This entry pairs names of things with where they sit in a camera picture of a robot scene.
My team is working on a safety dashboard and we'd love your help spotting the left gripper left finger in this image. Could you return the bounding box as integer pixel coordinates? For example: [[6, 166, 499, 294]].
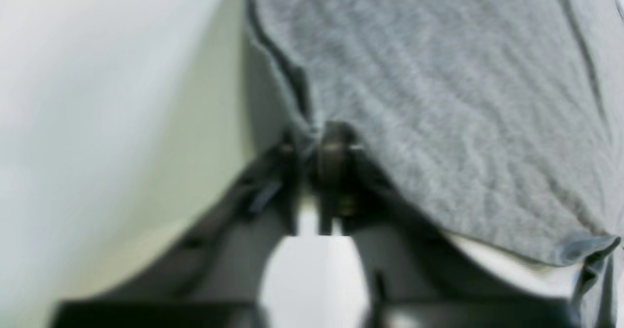
[[51, 131, 299, 328]]

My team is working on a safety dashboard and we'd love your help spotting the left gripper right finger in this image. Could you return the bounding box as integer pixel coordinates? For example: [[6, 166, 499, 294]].
[[318, 121, 580, 328]]

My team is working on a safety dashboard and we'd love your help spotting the heather grey T-shirt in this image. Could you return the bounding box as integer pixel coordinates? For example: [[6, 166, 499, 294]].
[[247, 0, 623, 328]]

